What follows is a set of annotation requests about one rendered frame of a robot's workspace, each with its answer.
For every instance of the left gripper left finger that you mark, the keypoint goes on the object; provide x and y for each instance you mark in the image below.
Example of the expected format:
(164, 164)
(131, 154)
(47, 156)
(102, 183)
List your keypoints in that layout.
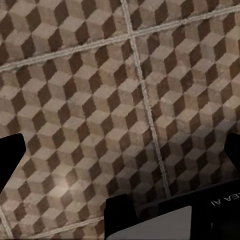
(12, 150)

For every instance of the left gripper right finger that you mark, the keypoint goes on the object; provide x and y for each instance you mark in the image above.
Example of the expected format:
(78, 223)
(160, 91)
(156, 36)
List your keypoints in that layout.
(232, 149)

